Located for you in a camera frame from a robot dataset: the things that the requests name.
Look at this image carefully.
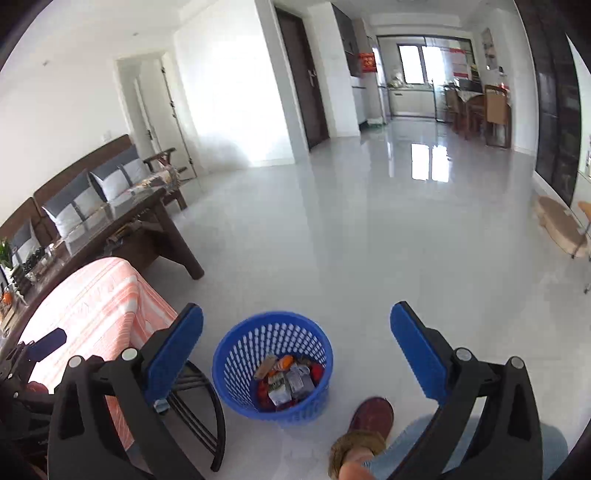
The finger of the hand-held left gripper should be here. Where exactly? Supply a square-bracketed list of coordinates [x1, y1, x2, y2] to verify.
[9, 328, 68, 370]

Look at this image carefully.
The dark ribbed vase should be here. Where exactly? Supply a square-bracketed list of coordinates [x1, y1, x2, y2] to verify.
[9, 265, 29, 296]

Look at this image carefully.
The wall calendar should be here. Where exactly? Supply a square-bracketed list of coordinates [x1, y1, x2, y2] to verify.
[480, 28, 497, 70]

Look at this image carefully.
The dark wooden cabinet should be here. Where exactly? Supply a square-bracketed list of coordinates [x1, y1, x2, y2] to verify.
[515, 0, 583, 208]

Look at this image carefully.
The dark wooden door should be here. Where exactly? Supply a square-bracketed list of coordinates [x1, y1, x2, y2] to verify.
[274, 4, 331, 151]

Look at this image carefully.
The glass fruit bowl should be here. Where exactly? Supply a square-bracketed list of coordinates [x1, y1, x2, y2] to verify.
[0, 286, 20, 317]

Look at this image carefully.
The person's right hand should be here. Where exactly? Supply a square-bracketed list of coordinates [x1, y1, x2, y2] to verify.
[339, 462, 375, 480]

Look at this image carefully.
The person's red slipper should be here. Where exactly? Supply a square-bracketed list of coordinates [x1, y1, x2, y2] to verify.
[329, 397, 395, 478]

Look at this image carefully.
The dark wooden sofa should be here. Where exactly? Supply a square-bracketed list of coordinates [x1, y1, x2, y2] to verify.
[0, 134, 190, 259]

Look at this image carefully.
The silver snack bag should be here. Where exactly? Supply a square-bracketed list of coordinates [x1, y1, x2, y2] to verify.
[286, 364, 311, 400]

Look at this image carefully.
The grey white cushion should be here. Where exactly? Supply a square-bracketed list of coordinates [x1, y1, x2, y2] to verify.
[89, 166, 125, 201]
[119, 157, 151, 185]
[9, 219, 38, 266]
[41, 171, 100, 236]

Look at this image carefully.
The green white milk carton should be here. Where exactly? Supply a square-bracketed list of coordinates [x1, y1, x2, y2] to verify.
[267, 373, 293, 407]

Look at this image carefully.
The white door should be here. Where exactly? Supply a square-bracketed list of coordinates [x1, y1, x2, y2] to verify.
[134, 76, 160, 153]

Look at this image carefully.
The large glass bowl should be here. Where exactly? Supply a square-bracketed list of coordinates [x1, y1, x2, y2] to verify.
[21, 244, 61, 278]

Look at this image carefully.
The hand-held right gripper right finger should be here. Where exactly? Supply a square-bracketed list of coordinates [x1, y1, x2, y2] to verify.
[389, 300, 544, 480]

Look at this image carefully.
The blue plastic basket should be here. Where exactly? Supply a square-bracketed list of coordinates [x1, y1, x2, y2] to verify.
[211, 312, 334, 426]

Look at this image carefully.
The wooden dining table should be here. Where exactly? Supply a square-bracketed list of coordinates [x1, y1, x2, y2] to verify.
[455, 78, 485, 139]

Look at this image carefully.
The kitchen sliding door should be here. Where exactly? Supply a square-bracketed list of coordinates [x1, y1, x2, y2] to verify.
[374, 34, 474, 123]

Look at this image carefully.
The black metal table frame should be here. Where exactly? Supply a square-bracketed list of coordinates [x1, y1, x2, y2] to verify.
[152, 360, 227, 472]

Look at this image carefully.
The dark wooden coffee table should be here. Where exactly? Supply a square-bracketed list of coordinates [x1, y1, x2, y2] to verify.
[0, 187, 205, 342]

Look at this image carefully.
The orange striped tablecloth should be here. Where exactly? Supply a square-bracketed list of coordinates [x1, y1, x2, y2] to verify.
[18, 257, 180, 455]

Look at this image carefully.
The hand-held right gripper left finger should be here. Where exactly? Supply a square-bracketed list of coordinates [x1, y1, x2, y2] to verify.
[47, 302, 206, 480]

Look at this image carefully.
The floral sofa blanket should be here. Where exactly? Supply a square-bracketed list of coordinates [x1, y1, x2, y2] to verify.
[127, 166, 181, 197]

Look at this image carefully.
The wooden dining chair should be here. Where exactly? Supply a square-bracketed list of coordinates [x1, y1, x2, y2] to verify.
[482, 85, 512, 148]

